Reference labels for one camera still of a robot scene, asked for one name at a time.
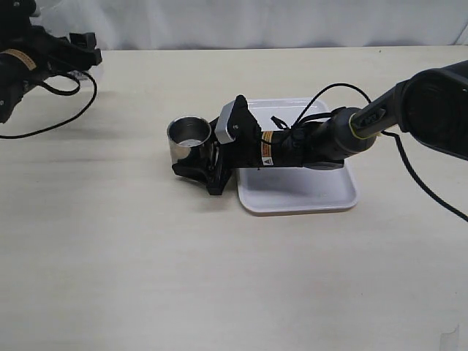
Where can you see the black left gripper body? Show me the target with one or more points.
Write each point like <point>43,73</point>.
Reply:
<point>26,62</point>

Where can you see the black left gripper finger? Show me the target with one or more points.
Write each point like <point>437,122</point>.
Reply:
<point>86,40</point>
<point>84,60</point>

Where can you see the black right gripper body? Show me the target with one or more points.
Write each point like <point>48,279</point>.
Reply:
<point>254,147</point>

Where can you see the stainless steel cup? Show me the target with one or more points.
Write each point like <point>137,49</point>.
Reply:
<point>189,138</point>

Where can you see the clear plastic bottle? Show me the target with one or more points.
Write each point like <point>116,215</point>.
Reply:
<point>95,72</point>

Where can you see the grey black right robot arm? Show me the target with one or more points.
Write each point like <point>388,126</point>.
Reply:
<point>431,106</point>

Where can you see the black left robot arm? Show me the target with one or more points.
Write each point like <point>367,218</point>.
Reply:
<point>20,13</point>

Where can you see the white curtain backdrop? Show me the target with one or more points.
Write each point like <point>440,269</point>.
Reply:
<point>190,25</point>

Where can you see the white plastic tray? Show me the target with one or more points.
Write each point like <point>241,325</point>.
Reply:
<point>287,191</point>

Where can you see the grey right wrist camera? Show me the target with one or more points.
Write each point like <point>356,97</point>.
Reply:
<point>224,129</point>

